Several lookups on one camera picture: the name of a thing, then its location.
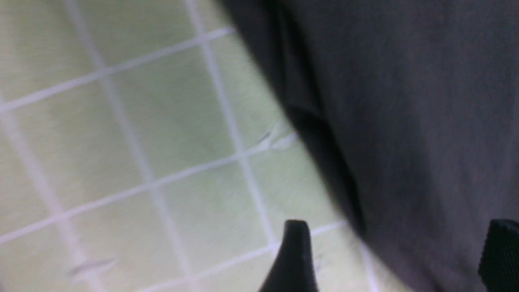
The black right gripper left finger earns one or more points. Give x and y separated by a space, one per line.
292 270

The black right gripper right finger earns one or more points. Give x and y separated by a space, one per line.
499 264

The dark gray long-sleeve shirt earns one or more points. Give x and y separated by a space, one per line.
410 110

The light green checkered table mat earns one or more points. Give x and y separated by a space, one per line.
142 151

